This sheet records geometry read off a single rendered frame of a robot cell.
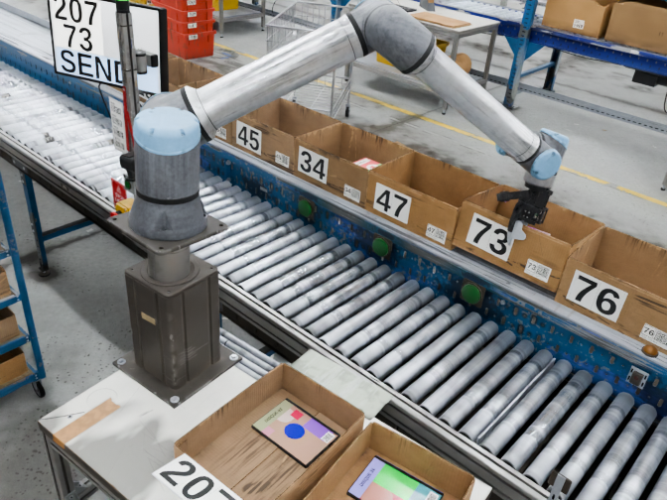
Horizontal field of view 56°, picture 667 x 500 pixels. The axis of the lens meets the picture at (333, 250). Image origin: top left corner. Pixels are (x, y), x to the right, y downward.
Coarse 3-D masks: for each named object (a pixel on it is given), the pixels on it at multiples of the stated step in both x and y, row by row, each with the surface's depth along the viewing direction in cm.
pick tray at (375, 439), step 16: (368, 432) 157; (384, 432) 156; (352, 448) 151; (368, 448) 161; (384, 448) 158; (400, 448) 155; (416, 448) 152; (336, 464) 146; (352, 464) 156; (400, 464) 157; (416, 464) 154; (432, 464) 151; (448, 464) 148; (320, 480) 141; (336, 480) 150; (352, 480) 152; (432, 480) 153; (448, 480) 150; (464, 480) 147; (320, 496) 144; (336, 496) 148; (448, 496) 150; (464, 496) 140
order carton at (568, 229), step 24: (480, 192) 221; (504, 216) 204; (552, 216) 224; (576, 216) 218; (456, 240) 219; (528, 240) 201; (552, 240) 196; (576, 240) 220; (504, 264) 209; (552, 264) 198; (552, 288) 200
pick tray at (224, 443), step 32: (256, 384) 166; (288, 384) 174; (320, 384) 166; (224, 416) 159; (256, 416) 167; (320, 416) 169; (352, 416) 162; (192, 448) 153; (224, 448) 157; (256, 448) 158; (224, 480) 149; (256, 480) 150; (288, 480) 151
